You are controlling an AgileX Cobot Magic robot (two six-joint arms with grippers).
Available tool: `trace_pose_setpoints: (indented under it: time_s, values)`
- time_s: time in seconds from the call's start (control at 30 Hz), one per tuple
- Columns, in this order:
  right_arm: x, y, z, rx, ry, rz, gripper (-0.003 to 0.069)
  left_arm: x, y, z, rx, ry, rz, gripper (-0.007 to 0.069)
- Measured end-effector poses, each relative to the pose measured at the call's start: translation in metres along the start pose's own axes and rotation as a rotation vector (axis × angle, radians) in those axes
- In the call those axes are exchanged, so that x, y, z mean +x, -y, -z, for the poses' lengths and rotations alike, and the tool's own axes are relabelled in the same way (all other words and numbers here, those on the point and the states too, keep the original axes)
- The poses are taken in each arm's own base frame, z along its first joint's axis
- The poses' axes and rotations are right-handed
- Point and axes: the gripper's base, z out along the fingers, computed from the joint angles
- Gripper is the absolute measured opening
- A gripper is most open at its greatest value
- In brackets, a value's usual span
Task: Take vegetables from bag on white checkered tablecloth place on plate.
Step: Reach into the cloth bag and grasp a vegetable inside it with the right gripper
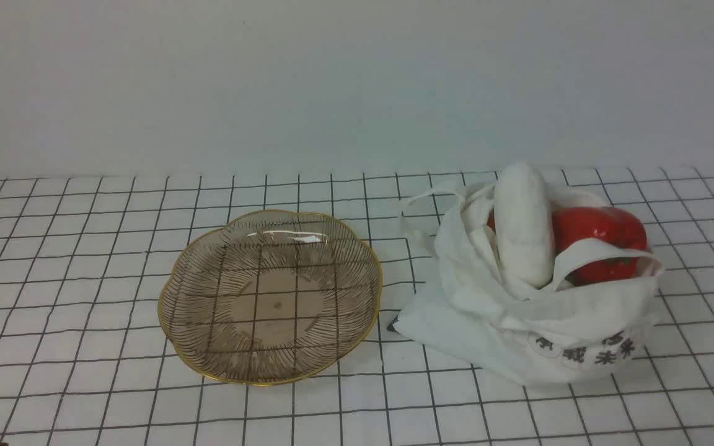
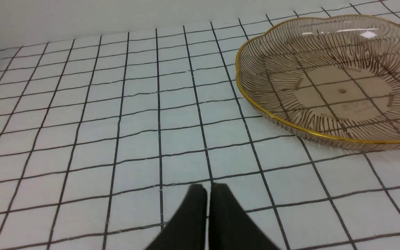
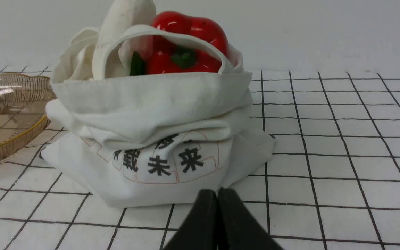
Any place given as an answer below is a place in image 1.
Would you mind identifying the white radish with green leaves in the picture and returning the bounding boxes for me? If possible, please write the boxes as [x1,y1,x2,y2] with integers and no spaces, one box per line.
[493,163,555,289]

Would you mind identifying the white cloth bag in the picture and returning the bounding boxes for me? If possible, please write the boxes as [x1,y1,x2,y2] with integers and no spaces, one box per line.
[394,181,664,386]

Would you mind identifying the amber glass plate gold rim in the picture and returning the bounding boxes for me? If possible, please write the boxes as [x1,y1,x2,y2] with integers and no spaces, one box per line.
[157,209,383,386]

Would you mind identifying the red tomato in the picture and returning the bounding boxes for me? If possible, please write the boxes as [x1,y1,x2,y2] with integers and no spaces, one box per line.
[479,206,647,295]

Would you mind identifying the white grid tablecloth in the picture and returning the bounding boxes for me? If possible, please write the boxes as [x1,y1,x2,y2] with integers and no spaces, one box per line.
[0,167,714,445]

